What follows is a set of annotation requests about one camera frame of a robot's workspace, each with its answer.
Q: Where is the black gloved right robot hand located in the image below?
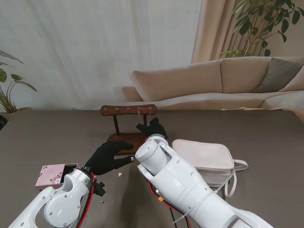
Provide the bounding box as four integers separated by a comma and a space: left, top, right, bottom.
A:
135, 117, 169, 141

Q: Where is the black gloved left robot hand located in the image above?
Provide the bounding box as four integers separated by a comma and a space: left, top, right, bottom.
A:
85, 141, 136, 176

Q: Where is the silver chain necklace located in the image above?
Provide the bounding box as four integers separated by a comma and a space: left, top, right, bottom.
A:
137, 107, 153, 126

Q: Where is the brown wooden jewelry stand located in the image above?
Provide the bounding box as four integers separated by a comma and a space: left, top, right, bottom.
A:
100, 104, 159, 157

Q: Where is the cream leather zip bag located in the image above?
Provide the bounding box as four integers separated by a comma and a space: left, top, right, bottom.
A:
171, 139, 248, 198

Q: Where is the pink floral jewelry box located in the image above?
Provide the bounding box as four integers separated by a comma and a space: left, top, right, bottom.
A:
35, 163, 79, 191

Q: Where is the beige sofa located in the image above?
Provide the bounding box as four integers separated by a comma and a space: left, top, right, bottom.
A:
122, 56, 304, 117

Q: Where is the white zip tie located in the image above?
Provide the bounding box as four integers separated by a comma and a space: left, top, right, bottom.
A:
172, 181, 226, 224

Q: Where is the beige plant pot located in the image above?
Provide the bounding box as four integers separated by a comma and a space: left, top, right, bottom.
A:
0, 107, 33, 121

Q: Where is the white sheer curtain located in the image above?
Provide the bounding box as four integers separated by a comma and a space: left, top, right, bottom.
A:
0, 0, 202, 111

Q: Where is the black object at table edge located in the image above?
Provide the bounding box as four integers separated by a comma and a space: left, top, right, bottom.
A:
0, 114, 9, 131

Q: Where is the beige curtain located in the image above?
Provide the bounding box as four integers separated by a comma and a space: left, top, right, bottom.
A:
191, 0, 304, 64

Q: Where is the broad-leaf potted plant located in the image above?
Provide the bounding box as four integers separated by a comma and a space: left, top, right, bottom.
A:
0, 50, 38, 114

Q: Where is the grey sofa cushion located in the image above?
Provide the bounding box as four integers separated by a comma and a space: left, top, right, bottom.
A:
252, 57, 304, 94

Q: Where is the tall green leafy plant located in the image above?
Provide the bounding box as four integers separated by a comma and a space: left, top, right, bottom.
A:
219, 0, 304, 59

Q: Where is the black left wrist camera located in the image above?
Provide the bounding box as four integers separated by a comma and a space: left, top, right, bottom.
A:
91, 181, 105, 197

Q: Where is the red left arm cable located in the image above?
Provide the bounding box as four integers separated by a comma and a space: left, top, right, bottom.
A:
77, 172, 95, 228

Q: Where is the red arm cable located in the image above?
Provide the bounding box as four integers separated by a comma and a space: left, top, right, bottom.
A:
147, 180, 190, 228
77, 172, 95, 228

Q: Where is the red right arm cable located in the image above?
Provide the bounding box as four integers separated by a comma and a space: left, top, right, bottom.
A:
147, 180, 190, 228

